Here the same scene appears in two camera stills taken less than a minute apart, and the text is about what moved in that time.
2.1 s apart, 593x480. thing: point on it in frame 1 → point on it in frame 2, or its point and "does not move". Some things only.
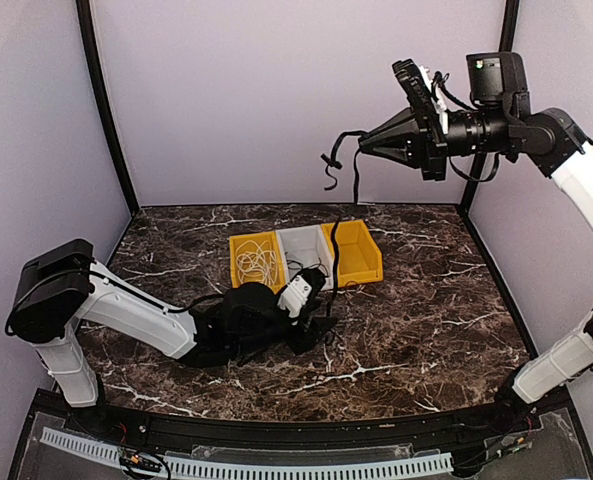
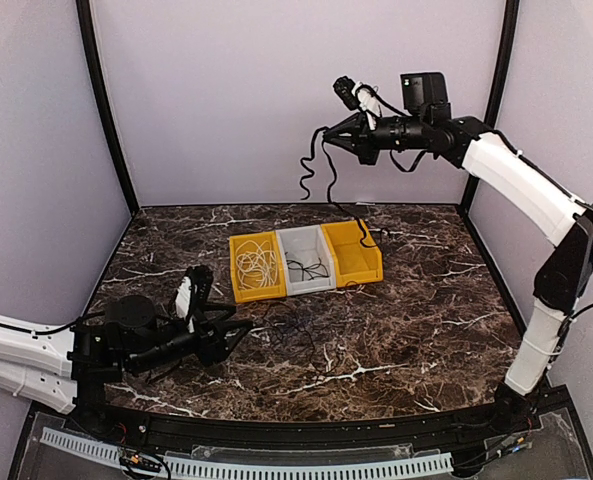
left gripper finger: [323, 324] → [221, 313]
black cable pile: [326, 338] → [290, 305]
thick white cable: [257, 265] does not move
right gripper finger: [391, 151] → [346, 146]
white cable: [256, 262] does not move
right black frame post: [508, 33] does not move
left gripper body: [305, 339] → [209, 349]
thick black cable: [332, 163] → [322, 130]
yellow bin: [359, 257] does not move
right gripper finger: [402, 125] → [347, 130]
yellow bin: [257, 258] does not move
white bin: [304, 248] does not move
